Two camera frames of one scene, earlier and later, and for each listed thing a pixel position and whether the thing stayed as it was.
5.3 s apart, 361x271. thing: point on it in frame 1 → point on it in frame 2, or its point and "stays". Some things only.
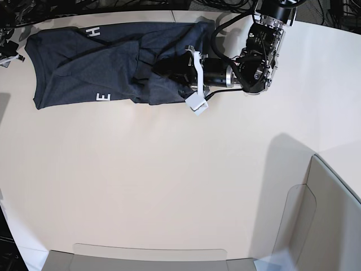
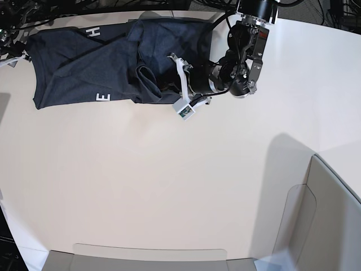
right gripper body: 198,58 → 188,94
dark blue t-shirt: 109,62 stays
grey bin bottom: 115,257 stays
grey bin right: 320,230 stays
